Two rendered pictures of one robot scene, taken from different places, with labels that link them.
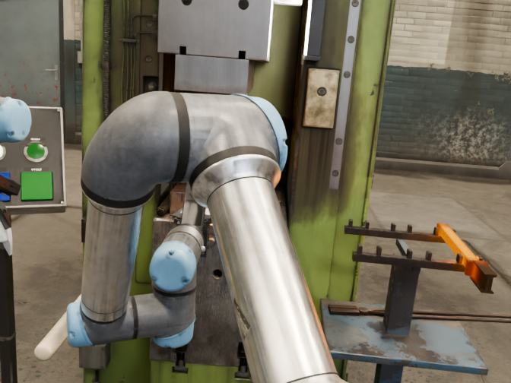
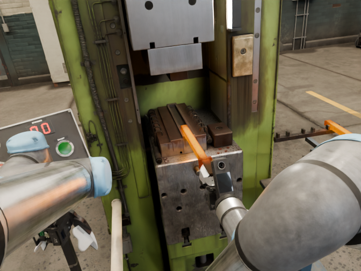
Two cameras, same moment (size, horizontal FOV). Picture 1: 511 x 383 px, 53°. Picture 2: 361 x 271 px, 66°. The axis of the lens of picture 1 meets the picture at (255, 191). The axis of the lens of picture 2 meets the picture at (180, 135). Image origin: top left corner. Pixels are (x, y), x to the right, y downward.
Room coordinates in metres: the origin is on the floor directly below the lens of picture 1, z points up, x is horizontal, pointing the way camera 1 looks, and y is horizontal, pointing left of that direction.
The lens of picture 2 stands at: (0.39, 0.34, 1.52)
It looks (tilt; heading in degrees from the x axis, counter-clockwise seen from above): 26 degrees down; 350
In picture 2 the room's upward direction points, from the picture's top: 5 degrees counter-clockwise
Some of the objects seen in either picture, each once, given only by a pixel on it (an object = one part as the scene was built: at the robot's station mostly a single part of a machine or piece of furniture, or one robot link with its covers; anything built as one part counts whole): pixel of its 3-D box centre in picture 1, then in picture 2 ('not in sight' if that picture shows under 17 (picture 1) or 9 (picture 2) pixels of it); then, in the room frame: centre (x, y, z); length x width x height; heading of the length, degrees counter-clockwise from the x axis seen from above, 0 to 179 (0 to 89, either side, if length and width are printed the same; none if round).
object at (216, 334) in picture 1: (224, 261); (188, 168); (1.64, 0.09, 0.69); 0.56 x 0.38 x 0.45; 179
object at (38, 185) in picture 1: (36, 186); not in sight; (1.27, 0.56, 1.01); 0.07 x 0.05 x 0.07; 114
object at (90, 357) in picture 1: (95, 352); (122, 243); (1.54, 0.50, 0.36); 0.09 x 0.07 x 0.12; 89
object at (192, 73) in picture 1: (219, 73); (166, 50); (1.63, 0.14, 1.32); 0.42 x 0.20 x 0.10; 179
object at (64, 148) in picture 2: (36, 151); (64, 148); (1.31, 0.58, 1.09); 0.05 x 0.03 x 0.04; 89
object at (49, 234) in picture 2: not in sight; (51, 216); (0.97, 0.57, 1.07); 0.09 x 0.08 x 0.12; 164
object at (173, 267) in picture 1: (176, 262); (243, 235); (0.84, 0.13, 1.01); 0.11 x 0.08 x 0.09; 179
